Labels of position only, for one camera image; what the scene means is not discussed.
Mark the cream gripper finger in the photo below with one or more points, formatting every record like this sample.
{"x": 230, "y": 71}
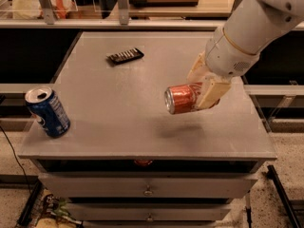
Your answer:
{"x": 198, "y": 70}
{"x": 212, "y": 89}

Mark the red coke can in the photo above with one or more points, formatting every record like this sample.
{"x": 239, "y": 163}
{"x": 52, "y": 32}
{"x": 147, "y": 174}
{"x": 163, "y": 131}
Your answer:
{"x": 182, "y": 98}

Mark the blue pepsi can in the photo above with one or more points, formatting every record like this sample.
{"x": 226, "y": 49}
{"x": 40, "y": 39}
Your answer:
{"x": 44, "y": 104}

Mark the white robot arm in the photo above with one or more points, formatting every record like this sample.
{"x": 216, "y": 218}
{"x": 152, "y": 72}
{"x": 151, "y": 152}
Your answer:
{"x": 235, "y": 47}

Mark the black chocolate bar packet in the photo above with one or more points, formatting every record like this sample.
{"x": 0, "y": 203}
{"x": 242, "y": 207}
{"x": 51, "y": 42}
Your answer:
{"x": 125, "y": 56}

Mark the black floor bar right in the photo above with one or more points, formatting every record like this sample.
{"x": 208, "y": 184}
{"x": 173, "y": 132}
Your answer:
{"x": 272, "y": 175}

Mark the red object in cabinet gap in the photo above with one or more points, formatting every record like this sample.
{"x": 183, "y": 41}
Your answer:
{"x": 143, "y": 163}

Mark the grey drawer cabinet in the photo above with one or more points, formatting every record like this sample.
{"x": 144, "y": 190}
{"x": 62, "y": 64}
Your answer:
{"x": 118, "y": 115}

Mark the top grey drawer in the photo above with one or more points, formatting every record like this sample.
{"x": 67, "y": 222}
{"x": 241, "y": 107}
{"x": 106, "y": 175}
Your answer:
{"x": 82, "y": 185}

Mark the grey drawer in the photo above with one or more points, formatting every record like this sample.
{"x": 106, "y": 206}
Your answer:
{"x": 147, "y": 212}
{"x": 82, "y": 185}

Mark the lower grey drawer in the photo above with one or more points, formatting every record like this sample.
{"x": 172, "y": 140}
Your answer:
{"x": 147, "y": 212}

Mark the white orange bag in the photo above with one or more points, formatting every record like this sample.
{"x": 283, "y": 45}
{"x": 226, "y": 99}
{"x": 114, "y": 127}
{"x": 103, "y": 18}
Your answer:
{"x": 31, "y": 9}

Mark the snack bag on floor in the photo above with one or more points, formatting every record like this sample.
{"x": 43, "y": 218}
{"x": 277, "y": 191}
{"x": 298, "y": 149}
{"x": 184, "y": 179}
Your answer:
{"x": 55, "y": 215}

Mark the grey metal shelf rail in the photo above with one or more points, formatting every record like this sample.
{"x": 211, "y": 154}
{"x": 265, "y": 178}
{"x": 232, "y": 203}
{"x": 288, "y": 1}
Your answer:
{"x": 210, "y": 18}

